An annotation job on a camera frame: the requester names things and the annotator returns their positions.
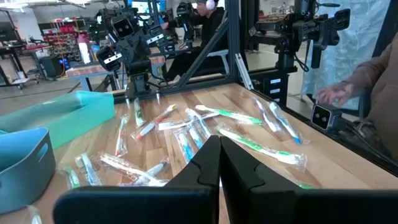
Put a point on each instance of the wooden workbench blue legs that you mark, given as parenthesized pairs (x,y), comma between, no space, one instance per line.
(90,70)

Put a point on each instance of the dark teal plastic bin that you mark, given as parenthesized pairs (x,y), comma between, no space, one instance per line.
(25,174)

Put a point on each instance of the black background robot arm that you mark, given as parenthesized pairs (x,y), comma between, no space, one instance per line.
(311,28)

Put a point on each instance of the silver aluminium bracket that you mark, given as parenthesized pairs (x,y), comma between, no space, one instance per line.
(244,71)

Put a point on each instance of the light green translucent bin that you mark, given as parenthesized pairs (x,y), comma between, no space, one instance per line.
(62,115)

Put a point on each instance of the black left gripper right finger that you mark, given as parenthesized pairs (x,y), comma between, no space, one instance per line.
(295,208)

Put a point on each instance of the clear plastic curtain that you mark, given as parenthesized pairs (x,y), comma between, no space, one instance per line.
(357,46)

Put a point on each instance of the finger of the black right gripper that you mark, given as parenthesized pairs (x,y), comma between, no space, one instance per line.
(109,59)
(154,35)

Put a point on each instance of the red parts shelf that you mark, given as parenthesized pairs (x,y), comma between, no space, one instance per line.
(62,40)

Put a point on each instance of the black table-level camera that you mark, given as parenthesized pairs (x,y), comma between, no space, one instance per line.
(321,116)

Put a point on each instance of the black computer tower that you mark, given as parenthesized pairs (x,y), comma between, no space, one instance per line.
(53,65)

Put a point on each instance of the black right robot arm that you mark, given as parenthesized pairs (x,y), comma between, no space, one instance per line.
(140,74)

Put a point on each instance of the white pink bottle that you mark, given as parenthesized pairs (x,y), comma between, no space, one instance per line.
(84,49)

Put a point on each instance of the black drawer unit white labels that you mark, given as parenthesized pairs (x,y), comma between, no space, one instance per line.
(273,87)

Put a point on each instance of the light blue office chair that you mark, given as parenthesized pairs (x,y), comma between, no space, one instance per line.
(217,54)

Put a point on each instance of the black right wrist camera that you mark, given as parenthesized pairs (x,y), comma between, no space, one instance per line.
(123,28)

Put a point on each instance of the person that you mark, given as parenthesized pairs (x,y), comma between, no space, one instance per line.
(211,28)
(382,93)

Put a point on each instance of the person's hand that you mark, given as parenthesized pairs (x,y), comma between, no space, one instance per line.
(335,93)

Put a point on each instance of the black rolling desk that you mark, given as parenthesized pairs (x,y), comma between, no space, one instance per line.
(18,51)

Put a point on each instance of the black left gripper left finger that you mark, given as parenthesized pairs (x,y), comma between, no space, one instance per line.
(140,205)

